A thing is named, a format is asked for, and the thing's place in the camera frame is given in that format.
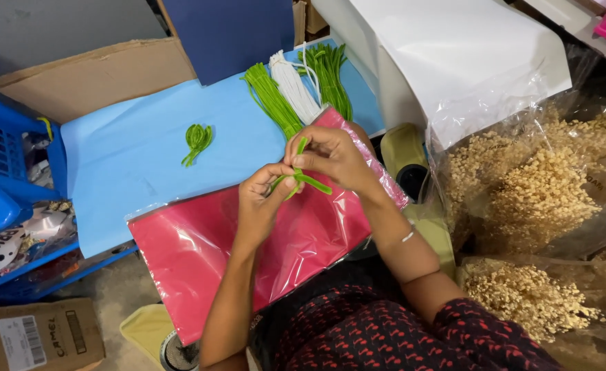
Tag person's left hand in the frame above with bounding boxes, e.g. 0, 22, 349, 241
237, 163, 299, 239

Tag blue plastic rack with clutter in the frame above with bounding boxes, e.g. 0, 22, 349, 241
0, 85, 140, 302

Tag brown cardboard sheet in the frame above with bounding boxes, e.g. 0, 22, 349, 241
0, 36, 198, 124

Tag white paper roll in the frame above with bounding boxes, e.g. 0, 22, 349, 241
311, 0, 573, 151

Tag person's right hand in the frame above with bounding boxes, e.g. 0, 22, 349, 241
284, 125, 381, 199

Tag dried beige flowers in plastic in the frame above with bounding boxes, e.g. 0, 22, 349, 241
425, 44, 606, 371

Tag finished green pipe cleaner leaf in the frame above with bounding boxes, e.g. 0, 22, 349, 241
181, 124, 213, 168

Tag person's patterned dark clothing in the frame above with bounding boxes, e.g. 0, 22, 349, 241
249, 255, 566, 371

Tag red paper pack in plastic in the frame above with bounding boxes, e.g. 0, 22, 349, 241
127, 105, 411, 347

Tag olive green slipper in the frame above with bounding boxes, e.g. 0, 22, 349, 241
379, 122, 457, 281

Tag yellow green slipper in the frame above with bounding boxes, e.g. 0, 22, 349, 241
120, 303, 202, 371

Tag bundle of green pipe cleaners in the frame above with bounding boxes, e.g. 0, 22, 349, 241
239, 62, 305, 141

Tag green pipe cleaner leaf piece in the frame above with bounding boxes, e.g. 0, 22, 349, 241
269, 136, 333, 201

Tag cardboard box with label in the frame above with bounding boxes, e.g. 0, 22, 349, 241
0, 297, 107, 371

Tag bundle of white pipe cleaners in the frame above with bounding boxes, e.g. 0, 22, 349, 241
268, 42, 324, 125

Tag dark blue paper sheet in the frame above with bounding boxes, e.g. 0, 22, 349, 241
162, 0, 296, 87

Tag dark green pipe cleaner bundle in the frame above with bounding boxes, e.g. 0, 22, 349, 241
297, 43, 354, 122

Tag light blue paper sheet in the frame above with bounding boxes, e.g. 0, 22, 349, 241
60, 36, 386, 259

